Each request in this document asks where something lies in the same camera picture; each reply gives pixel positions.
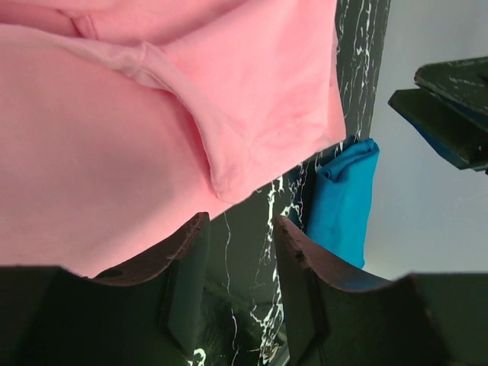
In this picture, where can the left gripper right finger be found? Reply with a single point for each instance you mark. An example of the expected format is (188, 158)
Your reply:
(335, 313)

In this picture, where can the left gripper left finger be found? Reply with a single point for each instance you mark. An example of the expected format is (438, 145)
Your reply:
(176, 266)

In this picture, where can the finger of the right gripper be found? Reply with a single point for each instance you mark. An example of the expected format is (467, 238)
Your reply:
(454, 137)
(462, 81)

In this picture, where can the pink t shirt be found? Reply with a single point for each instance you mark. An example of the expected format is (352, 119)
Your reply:
(120, 120)

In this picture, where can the black marbled table mat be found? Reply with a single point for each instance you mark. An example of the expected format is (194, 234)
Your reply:
(242, 316)

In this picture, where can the blue folded t shirt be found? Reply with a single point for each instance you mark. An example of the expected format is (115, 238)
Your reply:
(342, 202)

